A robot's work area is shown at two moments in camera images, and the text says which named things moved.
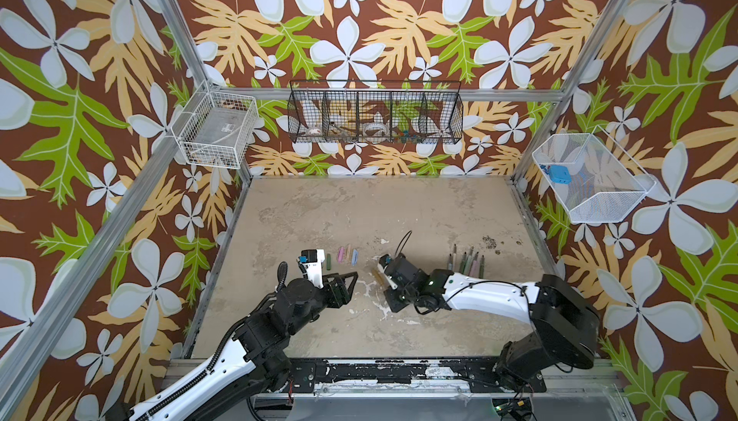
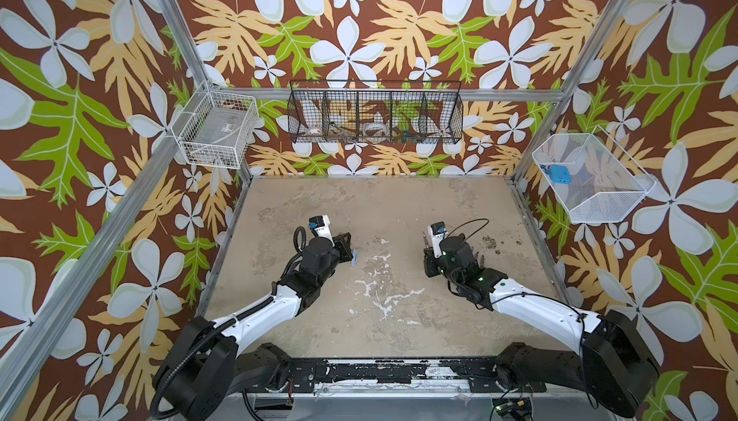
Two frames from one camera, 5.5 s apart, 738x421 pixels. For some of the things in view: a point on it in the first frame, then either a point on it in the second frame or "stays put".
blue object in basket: [559, 174] stays put
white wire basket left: [215, 128] stays put
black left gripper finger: [344, 295] → [343, 242]
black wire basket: [375, 111] stays put
